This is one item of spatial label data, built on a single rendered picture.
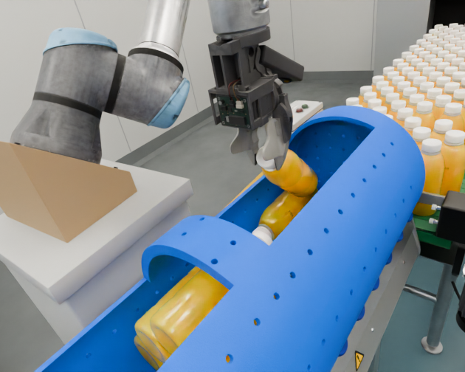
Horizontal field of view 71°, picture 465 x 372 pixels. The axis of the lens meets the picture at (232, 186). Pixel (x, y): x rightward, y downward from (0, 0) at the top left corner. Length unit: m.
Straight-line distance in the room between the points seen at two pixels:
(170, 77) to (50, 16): 2.67
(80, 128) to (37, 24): 2.64
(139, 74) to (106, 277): 0.38
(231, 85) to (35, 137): 0.34
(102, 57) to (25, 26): 2.56
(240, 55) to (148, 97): 0.27
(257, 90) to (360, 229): 0.23
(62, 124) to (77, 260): 0.23
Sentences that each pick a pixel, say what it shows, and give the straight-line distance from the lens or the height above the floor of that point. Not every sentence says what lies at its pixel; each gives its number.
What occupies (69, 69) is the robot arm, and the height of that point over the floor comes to 1.40.
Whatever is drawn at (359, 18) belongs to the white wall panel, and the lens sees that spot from 5.09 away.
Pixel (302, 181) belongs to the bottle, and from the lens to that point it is 0.62.
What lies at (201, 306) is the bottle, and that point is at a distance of 0.39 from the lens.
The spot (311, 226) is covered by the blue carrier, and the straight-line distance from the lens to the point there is 0.41.
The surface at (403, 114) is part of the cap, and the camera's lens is 1.05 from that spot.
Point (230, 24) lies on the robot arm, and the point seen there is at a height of 1.43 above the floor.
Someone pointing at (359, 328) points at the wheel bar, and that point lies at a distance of 0.67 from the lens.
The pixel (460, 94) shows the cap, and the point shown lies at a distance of 1.20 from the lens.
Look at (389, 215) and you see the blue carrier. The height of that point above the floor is 1.14.
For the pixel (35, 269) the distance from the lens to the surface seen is 0.61.
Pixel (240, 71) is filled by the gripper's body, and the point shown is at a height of 1.38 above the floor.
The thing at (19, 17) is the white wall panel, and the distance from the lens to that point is 3.21.
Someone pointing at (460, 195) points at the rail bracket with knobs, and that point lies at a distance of 0.87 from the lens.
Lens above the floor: 1.47
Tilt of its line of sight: 31 degrees down
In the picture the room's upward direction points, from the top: 11 degrees counter-clockwise
